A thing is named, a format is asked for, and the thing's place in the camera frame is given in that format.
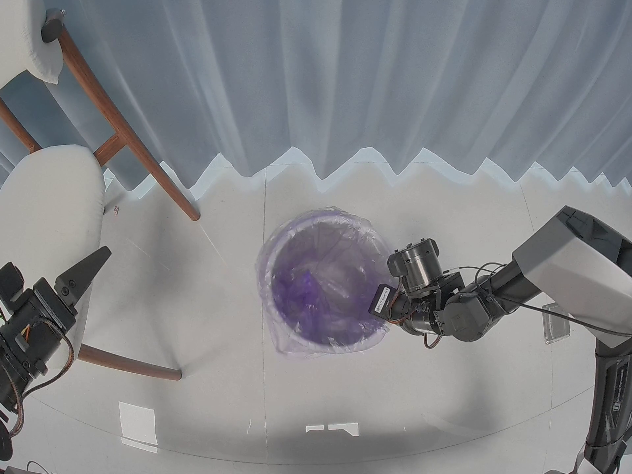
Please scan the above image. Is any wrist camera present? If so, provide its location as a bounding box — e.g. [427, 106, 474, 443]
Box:
[0, 262, 27, 316]
[369, 283, 402, 321]

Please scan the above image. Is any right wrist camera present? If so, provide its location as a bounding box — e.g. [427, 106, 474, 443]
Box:
[369, 283, 402, 321]

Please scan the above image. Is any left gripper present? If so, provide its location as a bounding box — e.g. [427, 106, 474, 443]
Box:
[0, 246, 112, 380]

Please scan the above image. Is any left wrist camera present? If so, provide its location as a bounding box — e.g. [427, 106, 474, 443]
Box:
[0, 262, 27, 316]

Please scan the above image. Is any grey trash bin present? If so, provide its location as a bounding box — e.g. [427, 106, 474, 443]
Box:
[263, 214, 391, 350]

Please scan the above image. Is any white cushioned wooden chair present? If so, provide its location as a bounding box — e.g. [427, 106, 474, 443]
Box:
[0, 0, 201, 382]

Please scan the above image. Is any black cable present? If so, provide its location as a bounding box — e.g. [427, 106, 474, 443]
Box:
[513, 302, 632, 337]
[20, 331, 75, 394]

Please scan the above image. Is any purple plastic bag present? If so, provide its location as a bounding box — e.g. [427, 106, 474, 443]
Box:
[255, 207, 394, 359]

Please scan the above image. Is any white curtain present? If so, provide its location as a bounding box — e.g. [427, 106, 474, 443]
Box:
[0, 0, 632, 201]

